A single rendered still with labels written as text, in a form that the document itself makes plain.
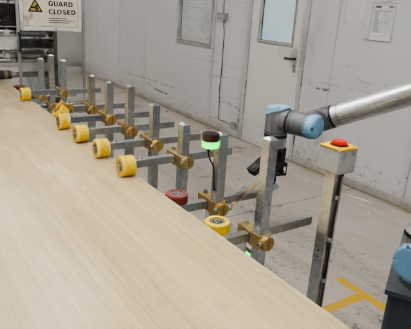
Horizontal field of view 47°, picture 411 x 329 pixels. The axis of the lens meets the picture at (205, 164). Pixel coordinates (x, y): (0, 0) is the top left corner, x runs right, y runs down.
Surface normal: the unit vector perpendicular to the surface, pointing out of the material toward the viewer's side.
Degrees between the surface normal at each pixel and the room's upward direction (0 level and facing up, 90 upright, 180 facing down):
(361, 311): 0
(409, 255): 95
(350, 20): 90
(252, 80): 90
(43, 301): 0
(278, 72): 90
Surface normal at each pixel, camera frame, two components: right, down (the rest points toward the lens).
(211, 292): 0.07, -0.95
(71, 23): 0.55, 0.29
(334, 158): -0.83, 0.13
